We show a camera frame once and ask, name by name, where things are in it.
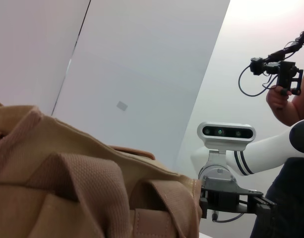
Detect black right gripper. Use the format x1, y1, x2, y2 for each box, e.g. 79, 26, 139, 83
199, 184, 277, 219

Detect black handheld teleoperation device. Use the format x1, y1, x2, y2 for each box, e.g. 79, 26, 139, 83
249, 19, 304, 96

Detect khaki canvas food bag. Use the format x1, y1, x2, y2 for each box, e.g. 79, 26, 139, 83
0, 96, 203, 238

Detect person's bare forearm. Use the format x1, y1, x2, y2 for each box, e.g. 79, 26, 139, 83
273, 95, 304, 127

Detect person's bare hand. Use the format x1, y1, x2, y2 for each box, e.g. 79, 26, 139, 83
265, 86, 293, 110

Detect person's dark trousers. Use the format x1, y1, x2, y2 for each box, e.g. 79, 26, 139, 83
249, 156, 304, 238

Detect dark right gripper cable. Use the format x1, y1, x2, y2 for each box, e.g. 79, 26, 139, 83
212, 211, 244, 223

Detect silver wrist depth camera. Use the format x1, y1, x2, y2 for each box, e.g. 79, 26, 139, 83
197, 121, 256, 151

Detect black teleoperation device cable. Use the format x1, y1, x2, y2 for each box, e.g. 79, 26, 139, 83
238, 64, 279, 97

